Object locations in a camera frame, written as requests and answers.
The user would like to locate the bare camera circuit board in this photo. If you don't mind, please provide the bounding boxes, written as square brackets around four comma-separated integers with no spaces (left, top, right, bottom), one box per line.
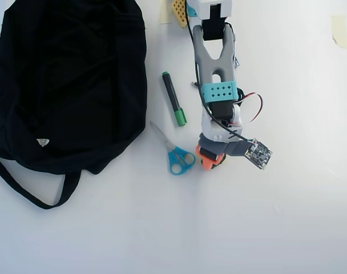
[244,139,274,171]

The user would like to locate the blue handled scissors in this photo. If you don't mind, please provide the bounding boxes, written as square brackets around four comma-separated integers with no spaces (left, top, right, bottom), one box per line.
[149,120,196,176]

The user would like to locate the blue-grey gripper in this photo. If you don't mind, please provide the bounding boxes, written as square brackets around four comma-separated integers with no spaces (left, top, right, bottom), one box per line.
[195,133,251,171]

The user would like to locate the black fabric bag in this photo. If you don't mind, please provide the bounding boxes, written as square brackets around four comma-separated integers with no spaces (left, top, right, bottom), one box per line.
[0,0,148,211]

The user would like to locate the black and green marker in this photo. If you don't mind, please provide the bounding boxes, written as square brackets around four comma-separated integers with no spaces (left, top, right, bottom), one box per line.
[162,71,188,127]

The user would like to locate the red white black servo wire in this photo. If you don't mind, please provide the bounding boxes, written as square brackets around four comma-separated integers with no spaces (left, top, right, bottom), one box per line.
[235,92,263,126]

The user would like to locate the yellow perforated base block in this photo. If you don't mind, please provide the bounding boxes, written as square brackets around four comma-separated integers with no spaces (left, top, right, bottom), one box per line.
[172,0,190,29]

